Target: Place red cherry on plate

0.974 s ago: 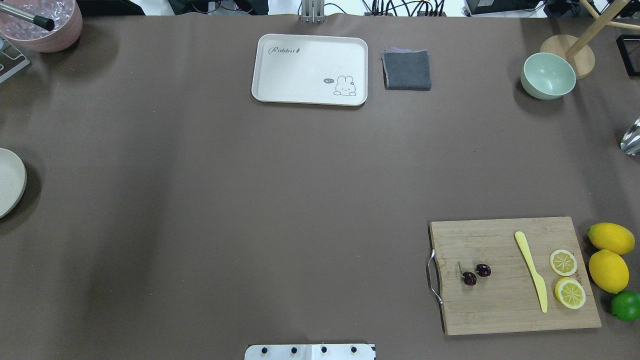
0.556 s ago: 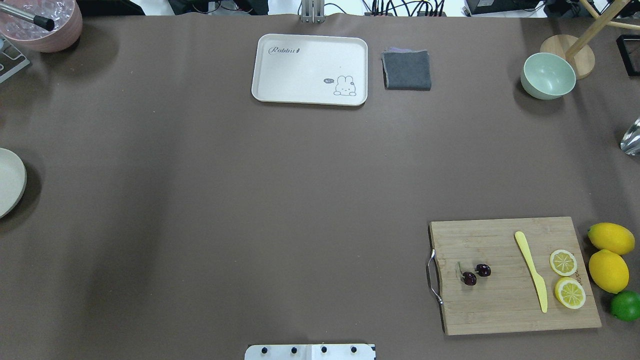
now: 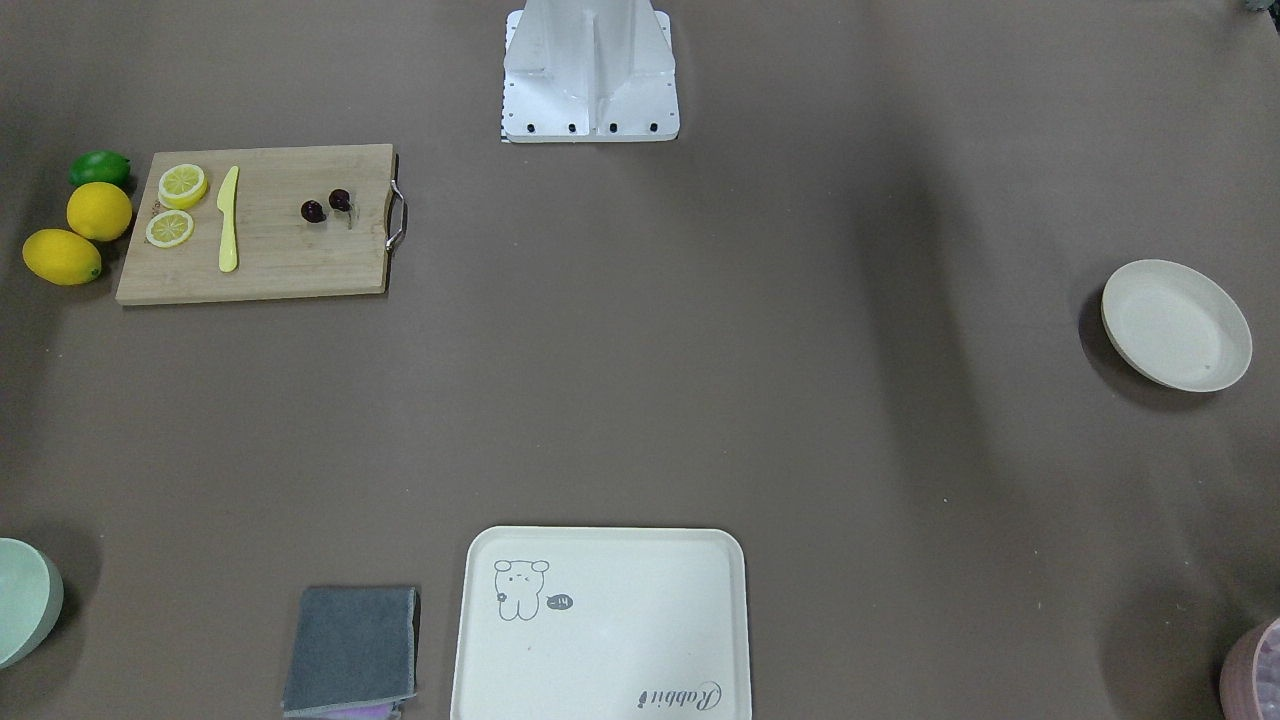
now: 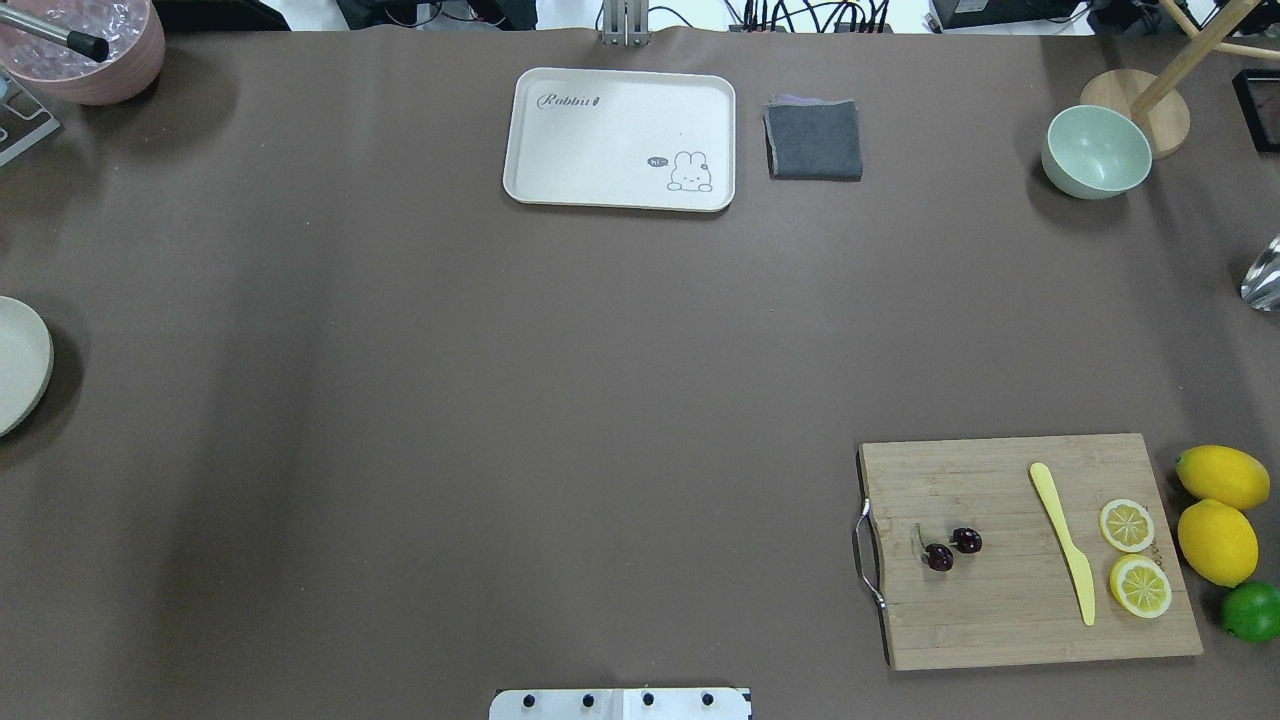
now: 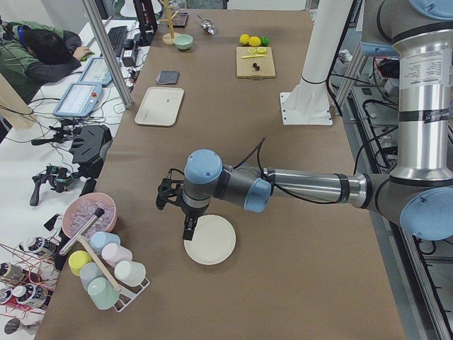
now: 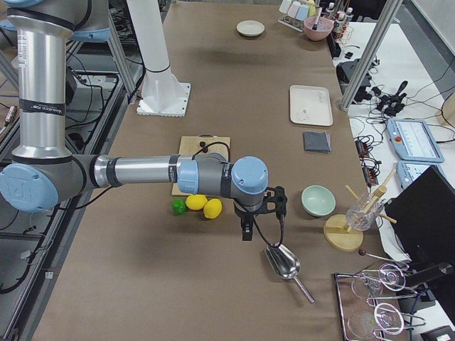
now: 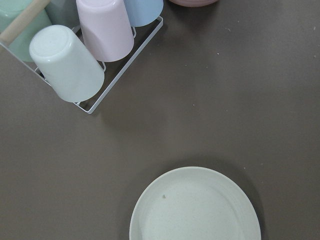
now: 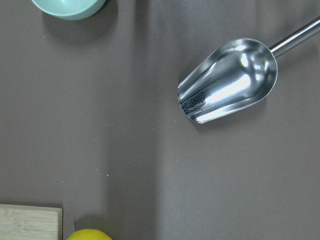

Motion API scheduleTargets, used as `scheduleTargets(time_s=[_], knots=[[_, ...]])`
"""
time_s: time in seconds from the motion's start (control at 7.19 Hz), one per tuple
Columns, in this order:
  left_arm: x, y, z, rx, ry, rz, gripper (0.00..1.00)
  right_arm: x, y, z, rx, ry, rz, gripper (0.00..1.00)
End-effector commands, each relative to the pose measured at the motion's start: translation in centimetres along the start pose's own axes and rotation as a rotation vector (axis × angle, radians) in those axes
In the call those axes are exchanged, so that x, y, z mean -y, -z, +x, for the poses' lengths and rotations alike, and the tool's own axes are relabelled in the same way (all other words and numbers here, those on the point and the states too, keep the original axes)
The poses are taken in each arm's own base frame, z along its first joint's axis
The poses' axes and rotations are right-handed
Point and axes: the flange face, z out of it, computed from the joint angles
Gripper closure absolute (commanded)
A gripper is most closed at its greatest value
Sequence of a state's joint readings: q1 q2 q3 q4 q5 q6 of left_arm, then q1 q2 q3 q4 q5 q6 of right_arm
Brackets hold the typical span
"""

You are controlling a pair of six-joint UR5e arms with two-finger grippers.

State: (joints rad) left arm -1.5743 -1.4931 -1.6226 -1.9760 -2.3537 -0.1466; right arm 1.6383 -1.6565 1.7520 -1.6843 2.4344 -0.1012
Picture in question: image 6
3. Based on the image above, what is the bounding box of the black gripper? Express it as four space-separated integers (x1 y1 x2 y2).
234 201 262 242

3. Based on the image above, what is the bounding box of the beige round plate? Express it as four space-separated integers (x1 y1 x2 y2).
236 20 265 38

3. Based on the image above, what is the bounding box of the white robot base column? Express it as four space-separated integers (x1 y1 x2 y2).
127 0 191 117

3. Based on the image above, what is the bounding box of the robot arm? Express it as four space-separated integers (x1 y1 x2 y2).
1 1 268 241

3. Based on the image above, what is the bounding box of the cream rabbit tray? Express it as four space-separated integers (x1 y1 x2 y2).
289 85 333 126

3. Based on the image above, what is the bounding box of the yellow lemon far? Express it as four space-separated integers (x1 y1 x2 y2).
203 198 223 220

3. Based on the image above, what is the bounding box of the yellow lemon near lime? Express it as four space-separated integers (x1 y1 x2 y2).
185 195 208 211

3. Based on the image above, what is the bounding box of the steel ice scoop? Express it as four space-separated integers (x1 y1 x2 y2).
264 244 315 303

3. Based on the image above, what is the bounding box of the green lime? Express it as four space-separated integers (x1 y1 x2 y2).
171 198 186 215

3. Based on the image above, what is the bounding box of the mint green bowl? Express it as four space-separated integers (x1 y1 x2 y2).
301 185 336 217

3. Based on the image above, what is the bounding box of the wooden cup stand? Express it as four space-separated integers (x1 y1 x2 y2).
323 169 397 251

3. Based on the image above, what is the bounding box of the wooden cutting board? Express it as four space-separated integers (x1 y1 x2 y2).
171 136 232 197

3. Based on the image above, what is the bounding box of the grey folded cloth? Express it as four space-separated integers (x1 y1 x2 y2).
303 131 331 153

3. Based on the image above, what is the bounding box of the clear crystal glass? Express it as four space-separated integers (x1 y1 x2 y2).
346 193 384 232

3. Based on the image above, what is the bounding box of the lower teach pendant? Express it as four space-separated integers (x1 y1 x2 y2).
396 160 443 190

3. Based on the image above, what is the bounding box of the teach pendant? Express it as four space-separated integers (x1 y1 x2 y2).
386 118 444 163
396 160 443 190

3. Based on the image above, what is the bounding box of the black monitor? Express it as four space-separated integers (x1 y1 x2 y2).
385 166 454 265

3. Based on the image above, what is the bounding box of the upper teach pendant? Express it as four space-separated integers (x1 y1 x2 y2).
386 118 444 163

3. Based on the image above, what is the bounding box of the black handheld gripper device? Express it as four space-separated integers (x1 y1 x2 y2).
371 80 408 117

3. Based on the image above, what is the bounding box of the pink bowl with ice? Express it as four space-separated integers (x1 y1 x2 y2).
304 16 333 41

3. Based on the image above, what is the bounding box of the white cup rack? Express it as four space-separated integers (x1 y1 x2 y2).
278 0 319 32

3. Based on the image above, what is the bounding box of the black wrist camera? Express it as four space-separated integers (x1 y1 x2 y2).
264 186 287 219

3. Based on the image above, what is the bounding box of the black camera cable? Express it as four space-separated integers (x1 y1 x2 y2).
191 141 287 249

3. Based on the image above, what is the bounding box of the black wire glass rack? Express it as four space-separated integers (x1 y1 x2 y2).
333 263 426 340

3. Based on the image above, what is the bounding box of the copper wire bottle rack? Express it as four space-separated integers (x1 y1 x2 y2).
324 1 353 46

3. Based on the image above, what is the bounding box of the aluminium frame post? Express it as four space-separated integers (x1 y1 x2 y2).
339 0 402 112

